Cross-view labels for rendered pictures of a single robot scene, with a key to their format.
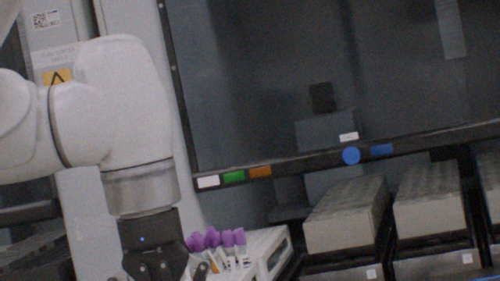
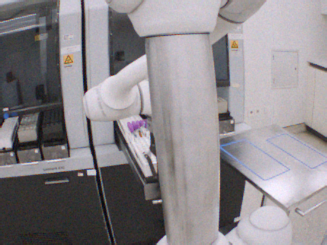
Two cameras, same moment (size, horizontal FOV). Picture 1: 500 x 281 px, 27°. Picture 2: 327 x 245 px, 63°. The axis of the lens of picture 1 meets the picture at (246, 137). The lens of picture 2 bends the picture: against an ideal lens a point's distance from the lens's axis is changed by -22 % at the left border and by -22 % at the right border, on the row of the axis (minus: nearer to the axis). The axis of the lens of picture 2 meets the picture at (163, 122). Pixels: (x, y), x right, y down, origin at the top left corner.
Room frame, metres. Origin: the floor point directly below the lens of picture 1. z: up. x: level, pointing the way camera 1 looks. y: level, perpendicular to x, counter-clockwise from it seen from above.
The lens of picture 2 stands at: (0.38, 0.58, 1.41)
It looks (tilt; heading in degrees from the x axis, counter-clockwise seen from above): 21 degrees down; 332
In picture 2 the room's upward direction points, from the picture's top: 2 degrees counter-clockwise
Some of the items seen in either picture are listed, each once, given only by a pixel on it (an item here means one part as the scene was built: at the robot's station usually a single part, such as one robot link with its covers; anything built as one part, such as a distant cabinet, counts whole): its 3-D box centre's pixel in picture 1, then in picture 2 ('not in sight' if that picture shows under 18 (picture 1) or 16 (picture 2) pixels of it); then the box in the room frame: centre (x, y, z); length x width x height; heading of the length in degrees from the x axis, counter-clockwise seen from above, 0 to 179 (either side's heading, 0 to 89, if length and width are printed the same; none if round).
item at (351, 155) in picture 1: (351, 155); not in sight; (1.72, -0.16, 0.98); 0.03 x 0.01 x 0.03; 79
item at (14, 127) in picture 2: not in sight; (7, 134); (2.02, 0.70, 0.83); 0.30 x 0.10 x 0.06; 169
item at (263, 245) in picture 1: (250, 261); (131, 125); (1.76, 0.03, 0.83); 0.30 x 0.10 x 0.06; 169
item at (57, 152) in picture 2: not in sight; (55, 127); (2.10, 0.38, 0.78); 0.73 x 0.14 x 0.09; 169
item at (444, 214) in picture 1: (430, 218); not in sight; (1.73, -0.27, 0.85); 0.12 x 0.02 x 0.06; 78
